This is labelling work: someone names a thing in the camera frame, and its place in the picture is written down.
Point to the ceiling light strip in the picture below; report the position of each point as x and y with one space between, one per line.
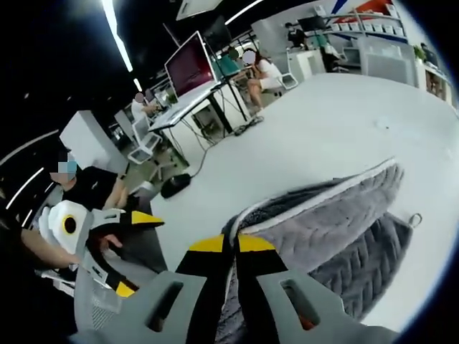
116 36

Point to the white tilted desk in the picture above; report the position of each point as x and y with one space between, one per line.
186 107

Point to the large display screen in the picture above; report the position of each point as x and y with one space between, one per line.
191 64

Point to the small white chair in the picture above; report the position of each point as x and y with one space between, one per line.
288 77

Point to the grey towel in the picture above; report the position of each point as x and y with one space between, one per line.
330 218

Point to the shelf with white boxes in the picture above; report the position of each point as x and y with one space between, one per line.
369 21

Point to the person's left hand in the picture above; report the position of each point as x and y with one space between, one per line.
109 241

